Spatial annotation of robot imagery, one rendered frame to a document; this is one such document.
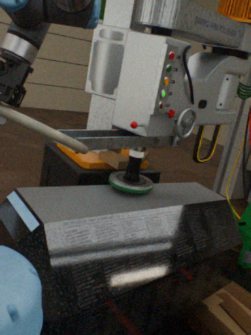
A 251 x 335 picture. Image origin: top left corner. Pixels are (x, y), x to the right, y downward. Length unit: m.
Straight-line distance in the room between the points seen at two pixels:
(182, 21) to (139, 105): 0.37
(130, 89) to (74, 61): 6.46
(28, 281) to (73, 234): 1.00
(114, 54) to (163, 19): 0.71
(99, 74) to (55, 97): 5.79
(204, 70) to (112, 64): 0.57
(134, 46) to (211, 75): 0.47
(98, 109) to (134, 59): 0.79
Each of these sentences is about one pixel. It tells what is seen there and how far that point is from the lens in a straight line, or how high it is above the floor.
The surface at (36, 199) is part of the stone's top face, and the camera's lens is 1.55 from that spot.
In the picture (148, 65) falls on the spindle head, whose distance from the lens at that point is 1.59.
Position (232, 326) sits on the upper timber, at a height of 0.21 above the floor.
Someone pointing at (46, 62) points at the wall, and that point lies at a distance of 7.85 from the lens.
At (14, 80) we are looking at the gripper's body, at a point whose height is 1.31.
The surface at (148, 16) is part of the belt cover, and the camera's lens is 1.59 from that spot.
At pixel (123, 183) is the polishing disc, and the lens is 1.71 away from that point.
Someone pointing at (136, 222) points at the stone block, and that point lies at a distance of 1.58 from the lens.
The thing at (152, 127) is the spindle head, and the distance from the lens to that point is 1.60.
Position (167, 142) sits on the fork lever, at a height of 1.06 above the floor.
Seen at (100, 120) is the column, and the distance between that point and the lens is 2.36.
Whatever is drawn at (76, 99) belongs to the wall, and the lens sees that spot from 8.22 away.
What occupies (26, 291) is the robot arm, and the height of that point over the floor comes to 1.19.
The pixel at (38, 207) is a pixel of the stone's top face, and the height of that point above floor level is 0.80.
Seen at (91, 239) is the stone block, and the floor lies 0.74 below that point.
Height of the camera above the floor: 1.44
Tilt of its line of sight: 17 degrees down
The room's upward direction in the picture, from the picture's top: 11 degrees clockwise
